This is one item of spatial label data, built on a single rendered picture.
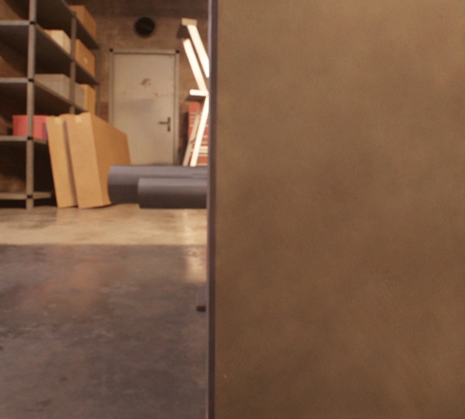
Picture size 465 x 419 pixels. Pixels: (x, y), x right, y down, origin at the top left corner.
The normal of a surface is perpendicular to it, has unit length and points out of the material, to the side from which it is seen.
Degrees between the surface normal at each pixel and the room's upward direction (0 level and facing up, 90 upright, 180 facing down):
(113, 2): 90
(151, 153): 90
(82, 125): 91
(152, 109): 90
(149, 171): 45
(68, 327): 0
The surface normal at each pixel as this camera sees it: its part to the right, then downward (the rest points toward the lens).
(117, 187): 0.06, 0.27
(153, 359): 0.01, -1.00
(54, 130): 0.07, 0.00
